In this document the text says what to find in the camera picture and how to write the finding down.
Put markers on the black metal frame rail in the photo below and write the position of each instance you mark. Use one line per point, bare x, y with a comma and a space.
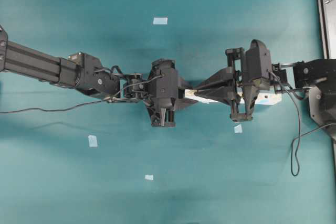
326, 9

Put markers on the blue tape marker left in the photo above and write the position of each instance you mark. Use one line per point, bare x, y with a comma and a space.
92, 140

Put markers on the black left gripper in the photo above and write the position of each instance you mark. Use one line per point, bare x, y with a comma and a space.
163, 90

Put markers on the blue tape marker centre-right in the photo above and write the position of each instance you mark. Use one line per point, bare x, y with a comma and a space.
238, 129

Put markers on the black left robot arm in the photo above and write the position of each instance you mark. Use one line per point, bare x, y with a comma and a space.
80, 71

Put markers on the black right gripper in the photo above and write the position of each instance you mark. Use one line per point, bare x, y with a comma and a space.
253, 77

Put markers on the white wooden board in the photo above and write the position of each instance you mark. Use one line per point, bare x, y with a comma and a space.
262, 99

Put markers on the blue tape under rod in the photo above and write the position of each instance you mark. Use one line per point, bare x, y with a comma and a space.
149, 177

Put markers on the blue tape marker top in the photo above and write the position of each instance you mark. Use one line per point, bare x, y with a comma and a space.
160, 20

